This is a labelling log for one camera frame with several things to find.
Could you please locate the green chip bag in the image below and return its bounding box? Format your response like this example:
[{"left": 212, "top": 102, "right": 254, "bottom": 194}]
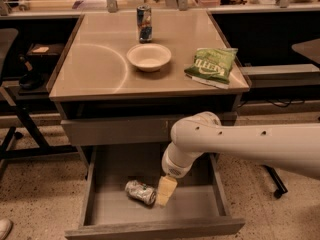
[{"left": 184, "top": 48, "right": 238, "bottom": 89}]

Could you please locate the white paper bowl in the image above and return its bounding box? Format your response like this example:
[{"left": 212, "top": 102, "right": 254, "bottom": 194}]
[{"left": 127, "top": 44, "right": 172, "bottom": 72}]

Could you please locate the white shoe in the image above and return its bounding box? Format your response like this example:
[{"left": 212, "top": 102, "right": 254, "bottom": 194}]
[{"left": 0, "top": 218, "right": 13, "bottom": 240}]

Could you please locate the upright blue silver can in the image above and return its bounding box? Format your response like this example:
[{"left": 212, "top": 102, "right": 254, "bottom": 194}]
[{"left": 137, "top": 5, "right": 152, "bottom": 43}]

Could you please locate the grey upper drawer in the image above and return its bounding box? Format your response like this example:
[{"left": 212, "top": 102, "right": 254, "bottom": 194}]
[{"left": 61, "top": 114, "right": 184, "bottom": 146}]

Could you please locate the crushed silver can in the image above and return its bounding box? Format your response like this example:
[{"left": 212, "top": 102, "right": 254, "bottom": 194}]
[{"left": 125, "top": 180, "right": 156, "bottom": 205}]

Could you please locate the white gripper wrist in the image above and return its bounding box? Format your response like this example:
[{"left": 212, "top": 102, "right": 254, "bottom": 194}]
[{"left": 156, "top": 142, "right": 202, "bottom": 206}]

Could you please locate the grey drawer cabinet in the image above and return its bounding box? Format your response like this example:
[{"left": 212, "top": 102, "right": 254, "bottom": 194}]
[{"left": 50, "top": 9, "right": 249, "bottom": 161}]

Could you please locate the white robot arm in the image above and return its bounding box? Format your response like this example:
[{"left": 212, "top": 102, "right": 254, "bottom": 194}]
[{"left": 156, "top": 112, "right": 320, "bottom": 206}]

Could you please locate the open grey lower drawer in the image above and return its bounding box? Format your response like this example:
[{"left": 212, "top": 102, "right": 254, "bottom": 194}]
[{"left": 65, "top": 144, "right": 245, "bottom": 240}]

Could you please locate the black wheeled stand leg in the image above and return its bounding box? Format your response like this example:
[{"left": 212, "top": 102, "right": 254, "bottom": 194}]
[{"left": 264, "top": 166, "right": 288, "bottom": 199}]

